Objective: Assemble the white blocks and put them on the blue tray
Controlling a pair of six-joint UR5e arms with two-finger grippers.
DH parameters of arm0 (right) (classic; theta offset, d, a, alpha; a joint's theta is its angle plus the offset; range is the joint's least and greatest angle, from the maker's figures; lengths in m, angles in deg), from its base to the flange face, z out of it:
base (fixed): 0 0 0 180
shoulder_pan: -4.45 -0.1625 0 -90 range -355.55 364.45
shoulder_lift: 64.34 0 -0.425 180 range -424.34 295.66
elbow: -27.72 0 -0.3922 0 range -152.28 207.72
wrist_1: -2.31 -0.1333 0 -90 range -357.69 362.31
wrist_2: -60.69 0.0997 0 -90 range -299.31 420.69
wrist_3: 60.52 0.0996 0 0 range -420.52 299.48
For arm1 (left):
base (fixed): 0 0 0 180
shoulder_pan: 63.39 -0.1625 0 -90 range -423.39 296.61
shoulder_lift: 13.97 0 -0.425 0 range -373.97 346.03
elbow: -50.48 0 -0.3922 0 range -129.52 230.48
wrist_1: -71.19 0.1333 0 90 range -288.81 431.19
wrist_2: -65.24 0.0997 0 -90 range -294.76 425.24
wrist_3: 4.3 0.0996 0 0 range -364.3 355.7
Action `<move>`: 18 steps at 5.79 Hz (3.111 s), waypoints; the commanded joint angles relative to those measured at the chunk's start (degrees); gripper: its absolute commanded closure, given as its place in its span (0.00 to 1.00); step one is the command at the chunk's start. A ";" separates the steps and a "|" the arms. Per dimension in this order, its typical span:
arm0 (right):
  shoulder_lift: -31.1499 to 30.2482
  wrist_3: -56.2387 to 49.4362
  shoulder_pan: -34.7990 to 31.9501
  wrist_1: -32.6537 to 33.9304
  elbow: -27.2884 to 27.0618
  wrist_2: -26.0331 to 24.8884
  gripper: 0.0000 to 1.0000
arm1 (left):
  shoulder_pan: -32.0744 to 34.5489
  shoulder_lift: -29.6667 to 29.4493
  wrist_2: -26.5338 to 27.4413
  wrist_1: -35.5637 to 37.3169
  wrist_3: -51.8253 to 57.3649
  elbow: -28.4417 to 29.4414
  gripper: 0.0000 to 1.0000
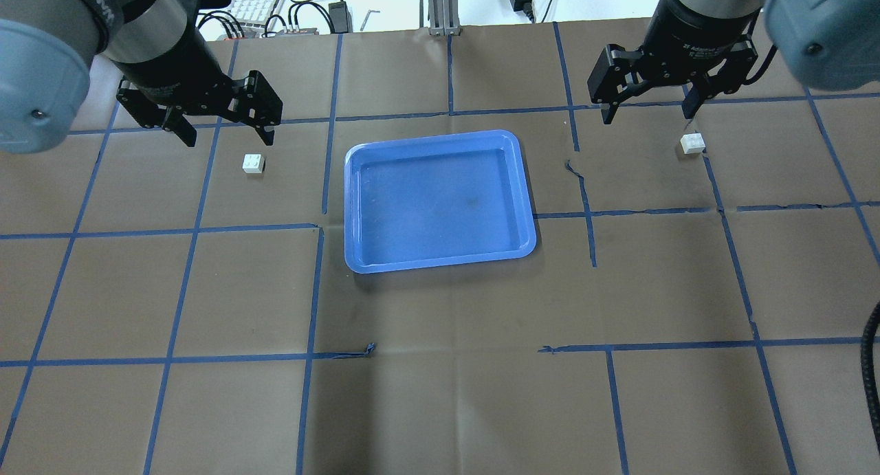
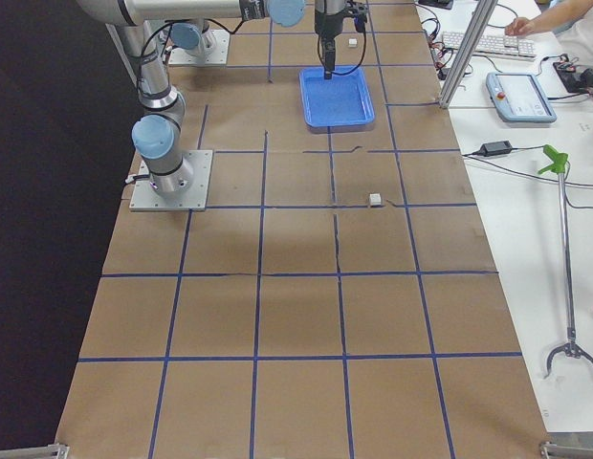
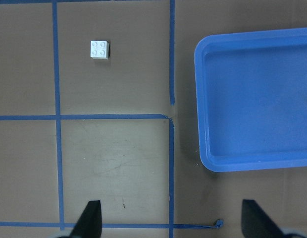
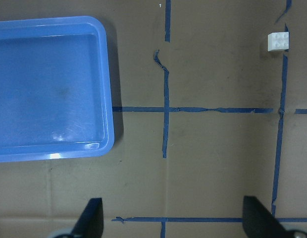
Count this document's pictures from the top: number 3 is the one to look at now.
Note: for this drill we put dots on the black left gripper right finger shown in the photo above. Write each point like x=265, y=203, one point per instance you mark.
x=256, y=223

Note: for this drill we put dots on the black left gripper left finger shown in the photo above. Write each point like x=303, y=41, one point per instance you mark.
x=89, y=224

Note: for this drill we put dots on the blue plastic tray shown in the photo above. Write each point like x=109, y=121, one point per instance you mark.
x=251, y=92

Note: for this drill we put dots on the white square toy block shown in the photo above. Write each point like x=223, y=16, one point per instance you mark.
x=99, y=50

